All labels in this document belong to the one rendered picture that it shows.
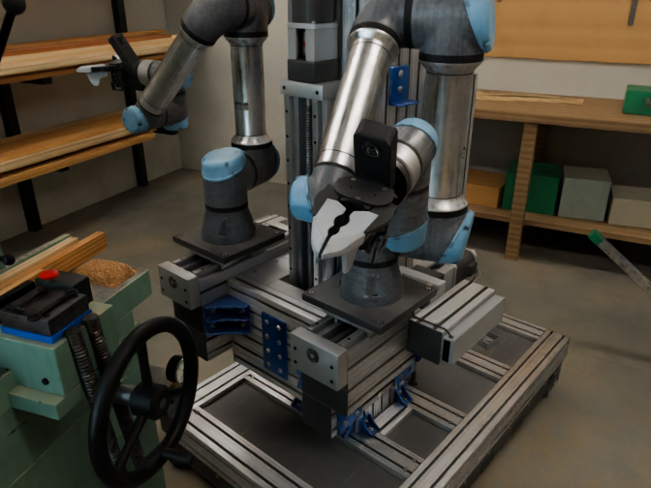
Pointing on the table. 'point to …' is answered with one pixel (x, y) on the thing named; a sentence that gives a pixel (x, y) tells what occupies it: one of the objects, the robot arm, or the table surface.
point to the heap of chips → (106, 272)
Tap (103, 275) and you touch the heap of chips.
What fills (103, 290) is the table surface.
